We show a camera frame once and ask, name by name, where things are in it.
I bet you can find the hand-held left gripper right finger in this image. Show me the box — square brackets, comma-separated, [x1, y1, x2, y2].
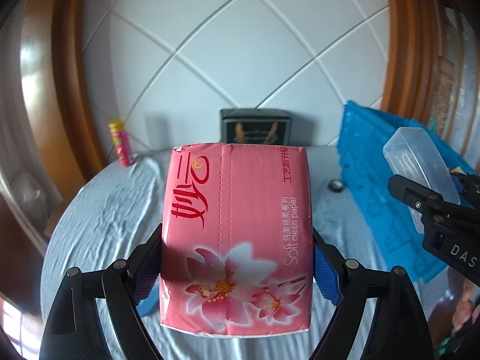
[309, 229, 436, 360]

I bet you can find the person's right hand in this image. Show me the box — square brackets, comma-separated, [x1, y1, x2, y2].
[454, 281, 478, 332]

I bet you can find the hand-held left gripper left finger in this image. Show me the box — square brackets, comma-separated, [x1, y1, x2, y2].
[39, 223, 164, 360]

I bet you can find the curved wooden wall frame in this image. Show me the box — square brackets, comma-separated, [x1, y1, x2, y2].
[380, 0, 443, 128]
[22, 0, 106, 248]

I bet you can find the blue plastic storage crate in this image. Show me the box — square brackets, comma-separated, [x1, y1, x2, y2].
[337, 100, 480, 282]

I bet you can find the wooden frosted glass partition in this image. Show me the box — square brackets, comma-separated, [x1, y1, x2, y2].
[431, 0, 480, 158]

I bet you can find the pink tissue pack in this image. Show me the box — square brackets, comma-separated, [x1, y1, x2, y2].
[159, 143, 314, 335]

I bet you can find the clear plastic box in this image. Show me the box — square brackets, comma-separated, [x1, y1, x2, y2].
[382, 127, 461, 233]

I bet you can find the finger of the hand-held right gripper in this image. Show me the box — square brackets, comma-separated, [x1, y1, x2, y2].
[450, 172, 480, 211]
[388, 174, 460, 229]

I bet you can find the black gift box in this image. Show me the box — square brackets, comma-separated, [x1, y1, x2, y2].
[219, 108, 293, 145]

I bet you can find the pink and yellow canister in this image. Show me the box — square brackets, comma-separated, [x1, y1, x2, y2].
[109, 118, 134, 168]

